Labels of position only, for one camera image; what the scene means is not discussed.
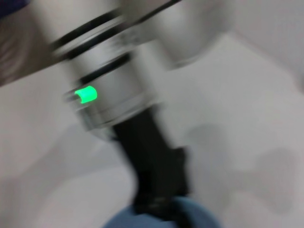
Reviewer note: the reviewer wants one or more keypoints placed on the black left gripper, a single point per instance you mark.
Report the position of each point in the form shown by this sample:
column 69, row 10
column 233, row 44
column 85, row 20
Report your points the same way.
column 152, row 156

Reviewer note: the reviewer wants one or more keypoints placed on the blue ceramic bowl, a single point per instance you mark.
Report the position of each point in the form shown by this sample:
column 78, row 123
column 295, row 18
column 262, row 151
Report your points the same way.
column 152, row 218

